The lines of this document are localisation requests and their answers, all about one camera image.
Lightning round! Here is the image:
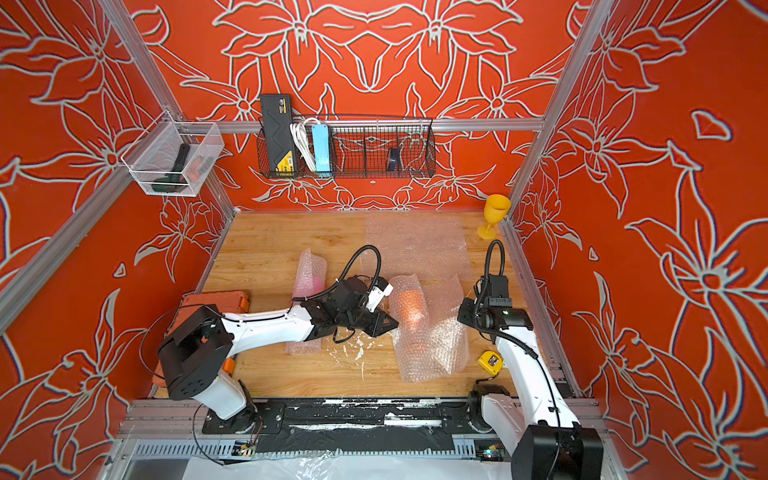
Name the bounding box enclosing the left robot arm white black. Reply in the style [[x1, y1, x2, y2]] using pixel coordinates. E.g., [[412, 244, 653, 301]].
[[158, 276, 398, 422]]

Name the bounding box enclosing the bubble orange glass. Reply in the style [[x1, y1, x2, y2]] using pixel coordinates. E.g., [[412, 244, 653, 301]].
[[388, 274, 470, 383]]

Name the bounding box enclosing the clear bubble wrap sheet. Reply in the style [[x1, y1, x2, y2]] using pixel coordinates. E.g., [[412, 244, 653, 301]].
[[365, 212, 471, 281]]

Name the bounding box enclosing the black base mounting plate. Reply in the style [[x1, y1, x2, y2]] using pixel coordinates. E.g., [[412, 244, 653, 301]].
[[201, 397, 500, 458]]

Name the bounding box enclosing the yellow plastic wine glass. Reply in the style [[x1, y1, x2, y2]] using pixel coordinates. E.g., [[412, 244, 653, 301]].
[[477, 194, 511, 240]]

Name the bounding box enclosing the yellow tape measure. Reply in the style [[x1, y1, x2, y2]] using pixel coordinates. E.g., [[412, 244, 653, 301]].
[[477, 350, 504, 378]]

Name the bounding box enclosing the bubble pink glass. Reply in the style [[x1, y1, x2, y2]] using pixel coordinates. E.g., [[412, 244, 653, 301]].
[[285, 248, 327, 355]]

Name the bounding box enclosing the orange plastic tool case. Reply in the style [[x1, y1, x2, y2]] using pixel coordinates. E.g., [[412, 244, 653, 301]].
[[156, 291, 250, 400]]

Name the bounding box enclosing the black wire wall basket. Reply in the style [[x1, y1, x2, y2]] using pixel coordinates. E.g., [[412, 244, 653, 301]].
[[256, 115, 437, 180]]

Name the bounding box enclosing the black yellow device box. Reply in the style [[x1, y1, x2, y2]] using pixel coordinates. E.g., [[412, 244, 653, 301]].
[[260, 94, 297, 178]]

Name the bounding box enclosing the light blue power bank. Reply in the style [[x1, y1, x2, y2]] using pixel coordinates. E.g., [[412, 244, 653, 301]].
[[312, 124, 332, 177]]

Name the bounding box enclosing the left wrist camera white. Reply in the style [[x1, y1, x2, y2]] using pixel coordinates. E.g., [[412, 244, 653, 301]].
[[366, 278, 393, 312]]

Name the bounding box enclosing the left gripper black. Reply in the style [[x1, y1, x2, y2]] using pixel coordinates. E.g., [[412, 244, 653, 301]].
[[338, 307, 403, 340]]

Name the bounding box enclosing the white coiled cable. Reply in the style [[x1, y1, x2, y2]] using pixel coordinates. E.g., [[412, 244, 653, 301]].
[[289, 117, 317, 173]]

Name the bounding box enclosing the clear acrylic wall bin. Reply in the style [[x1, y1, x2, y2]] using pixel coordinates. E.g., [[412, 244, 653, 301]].
[[120, 111, 225, 197]]

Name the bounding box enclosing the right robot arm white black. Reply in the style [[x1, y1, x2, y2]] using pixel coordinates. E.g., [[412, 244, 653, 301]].
[[458, 274, 604, 479]]

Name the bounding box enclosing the white plastic sheet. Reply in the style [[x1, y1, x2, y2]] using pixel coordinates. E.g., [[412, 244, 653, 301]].
[[182, 456, 512, 480]]

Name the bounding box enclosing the dark green handled tool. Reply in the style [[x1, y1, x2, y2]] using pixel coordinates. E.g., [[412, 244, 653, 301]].
[[151, 143, 191, 193]]

